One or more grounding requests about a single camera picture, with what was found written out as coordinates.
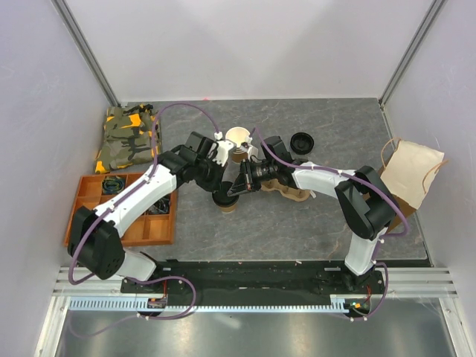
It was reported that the single brown paper cup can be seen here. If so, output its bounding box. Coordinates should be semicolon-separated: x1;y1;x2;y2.
218;203;237;213

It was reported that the stack of paper cups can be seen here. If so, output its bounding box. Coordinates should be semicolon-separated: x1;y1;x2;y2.
225;126;250;164

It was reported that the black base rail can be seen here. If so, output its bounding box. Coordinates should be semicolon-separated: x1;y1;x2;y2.
120;260;384;307

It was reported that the black plastic cup lid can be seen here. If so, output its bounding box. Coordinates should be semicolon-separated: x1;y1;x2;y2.
212;181;239;208

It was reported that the purple cable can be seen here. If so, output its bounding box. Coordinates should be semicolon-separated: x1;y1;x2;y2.
251;128;410;324
68;102;224;287

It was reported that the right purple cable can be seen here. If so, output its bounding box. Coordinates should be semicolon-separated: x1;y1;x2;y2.
251;128;410;324

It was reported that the white slotted cable duct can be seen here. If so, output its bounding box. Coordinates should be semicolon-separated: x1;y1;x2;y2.
68;297;349;313

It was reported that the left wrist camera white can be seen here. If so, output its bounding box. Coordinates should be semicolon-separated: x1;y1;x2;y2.
208;139;236;167

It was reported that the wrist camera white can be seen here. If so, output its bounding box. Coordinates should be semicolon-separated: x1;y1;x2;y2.
208;139;236;167
239;135;259;161

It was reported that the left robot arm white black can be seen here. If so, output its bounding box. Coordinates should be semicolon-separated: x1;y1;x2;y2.
68;132;235;292

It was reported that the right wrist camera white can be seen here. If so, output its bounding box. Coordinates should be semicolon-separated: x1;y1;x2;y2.
239;135;259;161

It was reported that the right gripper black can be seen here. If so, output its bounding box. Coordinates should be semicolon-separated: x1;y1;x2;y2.
228;159;277;197

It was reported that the cardboard cup carrier tray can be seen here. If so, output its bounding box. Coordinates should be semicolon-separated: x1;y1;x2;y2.
260;179;311;202

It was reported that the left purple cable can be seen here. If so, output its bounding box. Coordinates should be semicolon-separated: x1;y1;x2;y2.
68;102;224;287

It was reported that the brown paper bag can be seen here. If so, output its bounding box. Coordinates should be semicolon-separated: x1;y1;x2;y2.
379;137;448;219

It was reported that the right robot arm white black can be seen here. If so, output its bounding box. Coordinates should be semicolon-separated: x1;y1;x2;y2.
226;136;399;293

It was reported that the camouflage cloth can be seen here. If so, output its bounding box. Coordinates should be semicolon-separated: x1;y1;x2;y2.
94;103;161;174

